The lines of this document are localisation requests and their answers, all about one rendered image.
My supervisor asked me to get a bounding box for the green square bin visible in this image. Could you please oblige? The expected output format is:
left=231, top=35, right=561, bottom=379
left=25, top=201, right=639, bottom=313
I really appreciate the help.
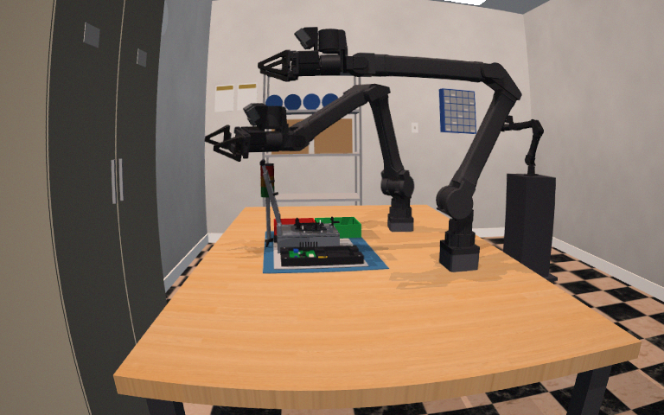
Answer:
left=315, top=217, right=361, bottom=239

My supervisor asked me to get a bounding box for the red bin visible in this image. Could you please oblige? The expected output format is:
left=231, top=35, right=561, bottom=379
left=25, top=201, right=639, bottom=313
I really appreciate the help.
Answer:
left=274, top=218, right=315, bottom=235

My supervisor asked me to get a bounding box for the green circuit board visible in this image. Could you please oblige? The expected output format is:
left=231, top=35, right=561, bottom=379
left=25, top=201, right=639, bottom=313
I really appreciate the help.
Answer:
left=289, top=249, right=316, bottom=258

